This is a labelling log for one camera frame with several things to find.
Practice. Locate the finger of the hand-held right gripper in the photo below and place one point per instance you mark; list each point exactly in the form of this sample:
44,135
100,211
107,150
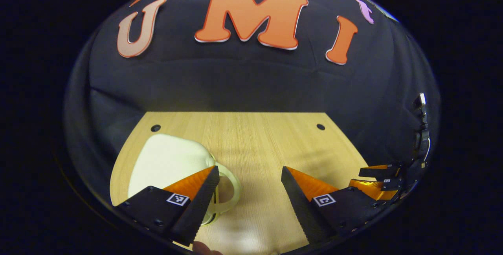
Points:
369,188
379,171

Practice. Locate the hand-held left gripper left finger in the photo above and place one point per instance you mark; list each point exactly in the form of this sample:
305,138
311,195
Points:
202,204

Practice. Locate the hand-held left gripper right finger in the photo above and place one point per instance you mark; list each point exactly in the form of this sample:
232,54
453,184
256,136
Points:
296,204

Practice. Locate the pale yellow suitcase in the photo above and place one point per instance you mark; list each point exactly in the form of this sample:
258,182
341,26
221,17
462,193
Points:
169,164

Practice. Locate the black backdrop cloth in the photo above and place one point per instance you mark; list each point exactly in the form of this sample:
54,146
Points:
251,82

